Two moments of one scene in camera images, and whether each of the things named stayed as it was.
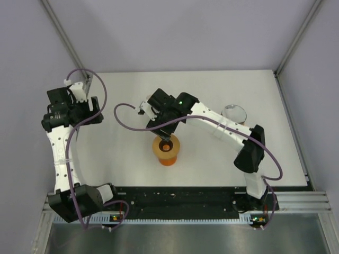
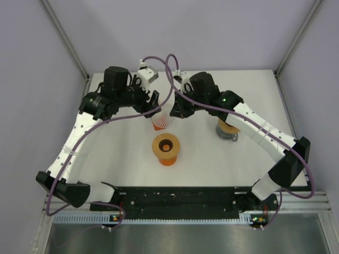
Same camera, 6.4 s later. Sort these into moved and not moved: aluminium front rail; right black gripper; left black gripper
Moved: left black gripper; right black gripper
Not moved: aluminium front rail
